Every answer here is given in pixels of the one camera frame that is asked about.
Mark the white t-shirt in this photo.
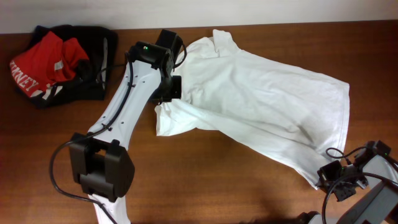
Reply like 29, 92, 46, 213
155, 30, 350, 186

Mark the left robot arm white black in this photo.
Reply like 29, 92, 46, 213
69, 30, 186, 223

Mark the red and black folded garment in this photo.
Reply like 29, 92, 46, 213
9, 32, 93, 108

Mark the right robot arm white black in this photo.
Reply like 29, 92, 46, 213
295, 140, 397, 224

